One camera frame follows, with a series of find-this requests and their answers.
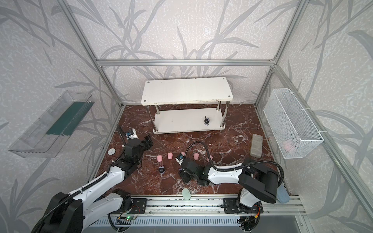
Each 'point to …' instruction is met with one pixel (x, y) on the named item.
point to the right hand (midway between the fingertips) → (181, 169)
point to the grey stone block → (256, 150)
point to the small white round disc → (111, 151)
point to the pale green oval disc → (186, 193)
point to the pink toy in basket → (288, 146)
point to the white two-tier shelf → (182, 105)
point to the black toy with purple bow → (206, 121)
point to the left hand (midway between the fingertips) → (146, 137)
